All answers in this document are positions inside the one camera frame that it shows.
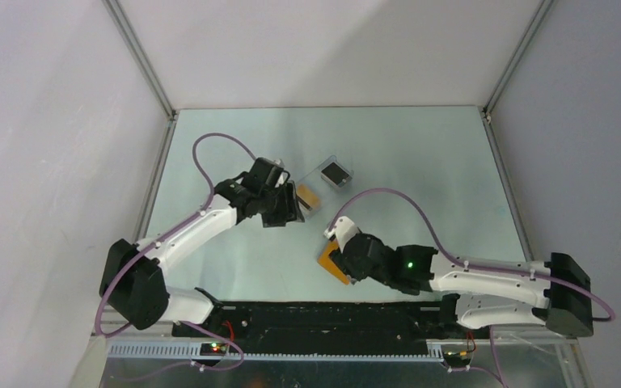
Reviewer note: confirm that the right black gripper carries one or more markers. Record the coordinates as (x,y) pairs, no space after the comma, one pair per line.
(353,276)

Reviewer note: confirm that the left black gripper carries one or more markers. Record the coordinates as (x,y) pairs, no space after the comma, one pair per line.
(289,210)

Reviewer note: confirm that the orange leather card holder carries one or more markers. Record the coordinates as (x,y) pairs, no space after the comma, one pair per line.
(325,261)

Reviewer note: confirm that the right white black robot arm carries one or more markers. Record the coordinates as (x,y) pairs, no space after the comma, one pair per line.
(546,294)

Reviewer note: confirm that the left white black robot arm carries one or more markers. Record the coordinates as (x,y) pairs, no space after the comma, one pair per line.
(134,277)

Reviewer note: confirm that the clear plastic card tray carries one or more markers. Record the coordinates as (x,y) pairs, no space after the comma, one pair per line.
(325,191)

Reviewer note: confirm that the black credit card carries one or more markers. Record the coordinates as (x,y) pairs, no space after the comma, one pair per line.
(336,174)

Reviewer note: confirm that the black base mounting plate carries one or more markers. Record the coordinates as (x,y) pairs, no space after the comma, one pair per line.
(336,328)

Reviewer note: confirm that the left controller circuit board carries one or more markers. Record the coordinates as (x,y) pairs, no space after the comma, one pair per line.
(213,349)

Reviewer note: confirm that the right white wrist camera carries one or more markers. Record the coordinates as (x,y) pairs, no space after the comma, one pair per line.
(342,231)

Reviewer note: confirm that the grey slotted cable duct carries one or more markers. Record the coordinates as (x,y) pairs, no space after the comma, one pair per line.
(188,351)

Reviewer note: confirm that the left aluminium frame rail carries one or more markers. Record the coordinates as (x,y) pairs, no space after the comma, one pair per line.
(132,41)

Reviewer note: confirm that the aluminium frame rail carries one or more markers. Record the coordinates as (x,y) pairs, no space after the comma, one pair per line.
(487,114)
(132,41)

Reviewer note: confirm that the right aluminium frame rail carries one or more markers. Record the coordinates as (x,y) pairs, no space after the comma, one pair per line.
(487,114)

